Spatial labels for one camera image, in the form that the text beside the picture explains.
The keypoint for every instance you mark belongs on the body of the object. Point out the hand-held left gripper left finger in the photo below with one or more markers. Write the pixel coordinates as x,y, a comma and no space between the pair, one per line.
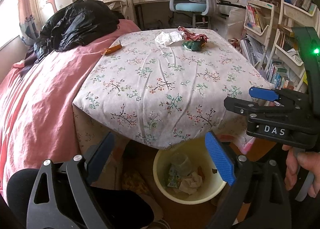
102,154

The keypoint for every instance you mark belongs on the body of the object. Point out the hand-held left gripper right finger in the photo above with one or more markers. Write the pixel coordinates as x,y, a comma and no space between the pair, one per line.
220,159

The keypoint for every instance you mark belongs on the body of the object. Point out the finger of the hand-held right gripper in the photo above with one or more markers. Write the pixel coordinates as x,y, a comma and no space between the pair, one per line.
240,105
265,94

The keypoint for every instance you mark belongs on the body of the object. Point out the small orange peel piece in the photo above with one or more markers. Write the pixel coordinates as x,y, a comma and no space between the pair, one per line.
201,172

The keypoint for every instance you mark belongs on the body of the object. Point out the large white tissue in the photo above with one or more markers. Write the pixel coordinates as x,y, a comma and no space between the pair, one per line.
191,182

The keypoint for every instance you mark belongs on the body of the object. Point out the clear plastic bottle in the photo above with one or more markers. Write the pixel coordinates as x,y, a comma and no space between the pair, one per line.
181,162

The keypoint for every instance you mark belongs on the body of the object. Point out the pale yellow trash bin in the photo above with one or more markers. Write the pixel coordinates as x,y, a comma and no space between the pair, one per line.
197,197

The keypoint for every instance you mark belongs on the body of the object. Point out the blue green juice carton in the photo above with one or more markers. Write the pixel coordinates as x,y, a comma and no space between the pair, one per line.
172,180

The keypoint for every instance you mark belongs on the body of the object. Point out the green snack wrapper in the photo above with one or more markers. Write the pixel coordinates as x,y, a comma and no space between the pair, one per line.
192,45

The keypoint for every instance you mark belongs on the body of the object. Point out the red snack wrapper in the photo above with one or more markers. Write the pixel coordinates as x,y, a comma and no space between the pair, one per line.
192,35

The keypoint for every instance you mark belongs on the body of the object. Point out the orange sausage wrapper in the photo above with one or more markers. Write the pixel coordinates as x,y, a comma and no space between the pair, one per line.
112,49

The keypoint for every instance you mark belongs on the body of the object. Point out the person's right hand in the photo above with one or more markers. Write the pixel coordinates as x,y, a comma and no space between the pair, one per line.
291,169

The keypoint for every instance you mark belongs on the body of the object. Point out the low stack of books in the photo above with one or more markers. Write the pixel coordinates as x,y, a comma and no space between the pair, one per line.
280,73

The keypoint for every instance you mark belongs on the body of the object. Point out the yellow patterned cloth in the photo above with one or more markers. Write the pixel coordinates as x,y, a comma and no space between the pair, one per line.
135,181

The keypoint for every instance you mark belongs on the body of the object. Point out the row of books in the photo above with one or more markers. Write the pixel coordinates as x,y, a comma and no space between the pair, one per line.
256,16

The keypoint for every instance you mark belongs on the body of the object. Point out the white plastic bag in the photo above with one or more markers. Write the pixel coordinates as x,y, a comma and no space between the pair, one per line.
235,21

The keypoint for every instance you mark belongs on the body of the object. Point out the pink blanket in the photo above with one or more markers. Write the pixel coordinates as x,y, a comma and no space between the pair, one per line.
37,106

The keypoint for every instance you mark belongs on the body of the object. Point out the dark purple cloth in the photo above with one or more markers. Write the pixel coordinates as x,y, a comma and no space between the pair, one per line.
31,57

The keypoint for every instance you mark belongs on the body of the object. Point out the black jacket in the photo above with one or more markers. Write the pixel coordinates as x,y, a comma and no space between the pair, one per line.
75,23

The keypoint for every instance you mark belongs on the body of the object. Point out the beige pillow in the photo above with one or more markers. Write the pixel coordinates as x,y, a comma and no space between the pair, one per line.
112,2

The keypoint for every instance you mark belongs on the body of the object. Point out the pink printed curtain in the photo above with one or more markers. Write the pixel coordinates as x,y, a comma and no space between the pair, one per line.
27,6

